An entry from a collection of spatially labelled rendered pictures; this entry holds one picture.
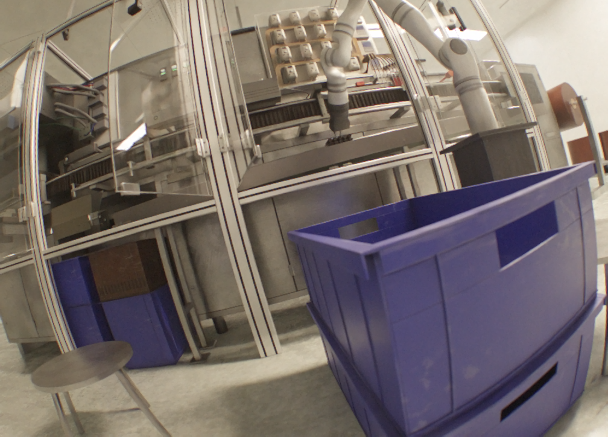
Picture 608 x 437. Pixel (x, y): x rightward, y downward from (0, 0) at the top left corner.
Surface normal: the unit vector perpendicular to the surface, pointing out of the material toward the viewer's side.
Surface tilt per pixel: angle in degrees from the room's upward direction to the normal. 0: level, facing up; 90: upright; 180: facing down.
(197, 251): 90
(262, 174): 90
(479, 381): 90
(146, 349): 90
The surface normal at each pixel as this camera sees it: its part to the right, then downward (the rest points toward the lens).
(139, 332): 0.11, -0.05
